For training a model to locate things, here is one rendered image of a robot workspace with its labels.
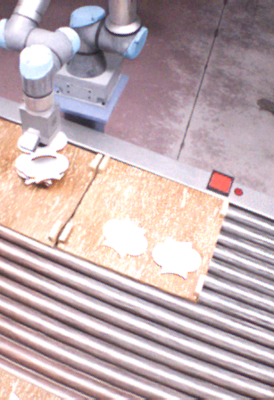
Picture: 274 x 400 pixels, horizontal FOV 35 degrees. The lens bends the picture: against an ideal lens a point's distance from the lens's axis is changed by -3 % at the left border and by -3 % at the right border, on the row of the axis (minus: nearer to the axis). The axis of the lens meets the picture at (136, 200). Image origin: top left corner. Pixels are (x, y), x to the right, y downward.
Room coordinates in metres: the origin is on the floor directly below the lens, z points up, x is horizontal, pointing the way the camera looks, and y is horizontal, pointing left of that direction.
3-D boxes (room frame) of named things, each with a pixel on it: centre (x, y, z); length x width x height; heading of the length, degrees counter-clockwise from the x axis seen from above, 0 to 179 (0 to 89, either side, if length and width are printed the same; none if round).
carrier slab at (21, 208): (0.77, 0.36, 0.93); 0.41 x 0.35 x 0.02; 76
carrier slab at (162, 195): (0.68, -0.04, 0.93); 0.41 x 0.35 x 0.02; 78
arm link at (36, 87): (0.78, 0.28, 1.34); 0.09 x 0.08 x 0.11; 164
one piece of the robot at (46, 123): (0.76, 0.29, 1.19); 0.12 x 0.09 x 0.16; 166
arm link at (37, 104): (0.78, 0.29, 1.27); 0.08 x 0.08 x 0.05
